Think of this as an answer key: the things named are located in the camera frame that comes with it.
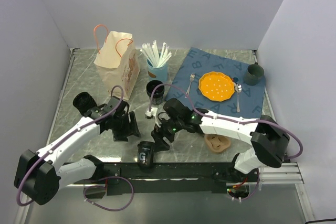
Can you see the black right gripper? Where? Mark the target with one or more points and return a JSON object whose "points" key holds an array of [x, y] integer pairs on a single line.
{"points": [[160, 144]]}

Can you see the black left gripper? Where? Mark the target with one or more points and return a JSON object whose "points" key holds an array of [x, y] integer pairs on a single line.
{"points": [[131, 128]]}

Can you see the black takeout coffee cup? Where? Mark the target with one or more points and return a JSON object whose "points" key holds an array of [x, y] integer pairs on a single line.
{"points": [[145, 152]]}

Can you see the stack of black lids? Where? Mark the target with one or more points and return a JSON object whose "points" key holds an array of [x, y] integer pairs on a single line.
{"points": [[84, 102]]}

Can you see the brown paper takeout bag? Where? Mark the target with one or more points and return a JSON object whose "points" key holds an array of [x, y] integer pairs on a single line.
{"points": [[117, 62]]}

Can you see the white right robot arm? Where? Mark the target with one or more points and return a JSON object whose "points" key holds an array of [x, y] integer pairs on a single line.
{"points": [[268, 143]]}

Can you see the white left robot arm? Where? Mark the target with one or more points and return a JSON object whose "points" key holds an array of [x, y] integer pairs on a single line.
{"points": [[42, 173]]}

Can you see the brown cardboard cup carrier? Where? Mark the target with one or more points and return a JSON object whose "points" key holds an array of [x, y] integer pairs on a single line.
{"points": [[217, 143]]}

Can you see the blue straw holder cup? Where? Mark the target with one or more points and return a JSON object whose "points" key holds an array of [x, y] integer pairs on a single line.
{"points": [[159, 73]]}

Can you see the silver fork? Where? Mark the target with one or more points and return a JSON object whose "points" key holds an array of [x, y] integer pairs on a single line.
{"points": [[192, 78]]}

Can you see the orange dotted plate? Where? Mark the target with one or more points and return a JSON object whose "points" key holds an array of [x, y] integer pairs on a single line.
{"points": [[216, 86]]}

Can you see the wrapped white straws bundle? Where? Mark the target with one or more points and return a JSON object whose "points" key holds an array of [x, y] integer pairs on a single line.
{"points": [[156, 58]]}

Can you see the silver spoon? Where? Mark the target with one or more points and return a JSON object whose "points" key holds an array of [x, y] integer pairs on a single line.
{"points": [[238, 89]]}

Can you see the blue alphabet placemat cloth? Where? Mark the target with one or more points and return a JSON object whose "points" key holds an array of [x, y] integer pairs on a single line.
{"points": [[200, 62]]}

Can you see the dark green mug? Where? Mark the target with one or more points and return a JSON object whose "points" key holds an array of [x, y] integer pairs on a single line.
{"points": [[253, 74]]}

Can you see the aluminium frame rail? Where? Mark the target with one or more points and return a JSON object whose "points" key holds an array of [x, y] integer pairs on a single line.
{"points": [[288, 173]]}

